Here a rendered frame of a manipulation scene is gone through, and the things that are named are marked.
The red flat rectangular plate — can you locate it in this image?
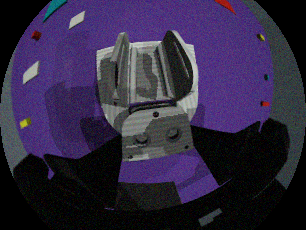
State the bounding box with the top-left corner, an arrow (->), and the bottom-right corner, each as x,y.
214,0 -> 235,14

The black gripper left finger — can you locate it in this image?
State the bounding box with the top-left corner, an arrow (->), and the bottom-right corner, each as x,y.
44,135 -> 122,209

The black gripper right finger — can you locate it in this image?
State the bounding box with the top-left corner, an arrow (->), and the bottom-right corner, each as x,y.
190,122 -> 261,187

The teal flat rectangular plate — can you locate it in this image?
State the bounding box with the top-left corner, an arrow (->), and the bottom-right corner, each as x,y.
43,0 -> 68,22

